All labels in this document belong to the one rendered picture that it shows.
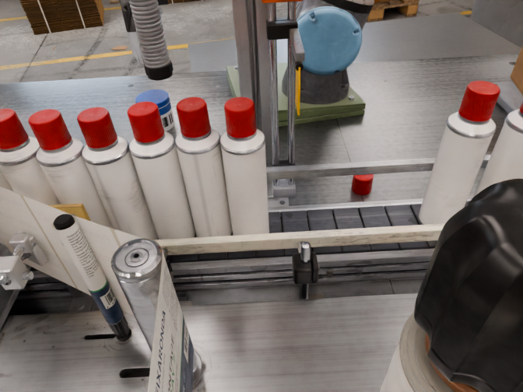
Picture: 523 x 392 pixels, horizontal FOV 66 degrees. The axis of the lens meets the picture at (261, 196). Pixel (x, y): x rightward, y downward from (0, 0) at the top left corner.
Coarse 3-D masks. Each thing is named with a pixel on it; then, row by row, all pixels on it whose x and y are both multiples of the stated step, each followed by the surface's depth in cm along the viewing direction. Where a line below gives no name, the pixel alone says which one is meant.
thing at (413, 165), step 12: (276, 168) 54; (288, 168) 54; (300, 168) 54; (312, 168) 54; (324, 168) 54; (336, 168) 53; (348, 168) 53; (360, 168) 54; (372, 168) 54; (384, 168) 54; (396, 168) 54; (408, 168) 54; (420, 168) 54; (432, 168) 54
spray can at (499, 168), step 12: (516, 120) 45; (504, 132) 47; (516, 132) 45; (504, 144) 47; (516, 144) 46; (492, 156) 50; (504, 156) 47; (516, 156) 46; (492, 168) 50; (504, 168) 48; (516, 168) 47; (480, 180) 53; (492, 180) 50
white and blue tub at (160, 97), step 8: (136, 96) 84; (144, 96) 84; (152, 96) 84; (160, 96) 84; (168, 96) 84; (160, 104) 82; (168, 104) 84; (160, 112) 83; (168, 112) 85; (168, 120) 86; (168, 128) 87
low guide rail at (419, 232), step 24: (168, 240) 51; (192, 240) 51; (216, 240) 51; (240, 240) 51; (264, 240) 51; (288, 240) 51; (312, 240) 51; (336, 240) 51; (360, 240) 51; (384, 240) 52; (408, 240) 52
